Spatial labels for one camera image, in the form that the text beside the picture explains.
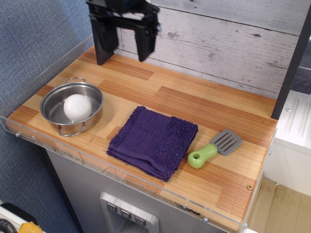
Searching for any black braided cable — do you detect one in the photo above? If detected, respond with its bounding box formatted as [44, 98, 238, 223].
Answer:
[0, 218, 19, 233]

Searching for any clear acrylic guard rail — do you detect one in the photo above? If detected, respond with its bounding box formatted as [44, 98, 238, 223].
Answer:
[0, 36, 276, 233]

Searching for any grey toy fridge cabinet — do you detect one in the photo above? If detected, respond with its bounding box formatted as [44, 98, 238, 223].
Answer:
[47, 150, 221, 233]

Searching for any yellow object at corner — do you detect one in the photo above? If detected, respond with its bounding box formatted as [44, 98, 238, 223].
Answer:
[18, 222, 43, 233]

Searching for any right dark grey post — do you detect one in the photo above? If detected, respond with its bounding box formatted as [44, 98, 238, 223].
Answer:
[271, 6, 311, 120]

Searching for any folded purple cloth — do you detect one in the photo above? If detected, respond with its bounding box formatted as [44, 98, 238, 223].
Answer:
[107, 106, 198, 182]

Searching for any white egg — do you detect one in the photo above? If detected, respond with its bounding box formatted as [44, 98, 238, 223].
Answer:
[64, 94, 92, 122]

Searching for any small steel pot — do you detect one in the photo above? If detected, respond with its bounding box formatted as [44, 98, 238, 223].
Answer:
[40, 77, 104, 137]

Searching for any white toy sink unit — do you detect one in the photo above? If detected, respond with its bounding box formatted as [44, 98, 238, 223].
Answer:
[263, 91, 311, 196]

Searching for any green grey toy spatula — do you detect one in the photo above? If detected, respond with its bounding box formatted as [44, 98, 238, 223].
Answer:
[188, 129, 242, 169]

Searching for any silver dispenser button panel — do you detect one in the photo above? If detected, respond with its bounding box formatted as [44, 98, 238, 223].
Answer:
[100, 191, 160, 233]

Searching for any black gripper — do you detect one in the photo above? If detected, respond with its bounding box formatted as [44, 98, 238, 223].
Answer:
[86, 0, 160, 61]

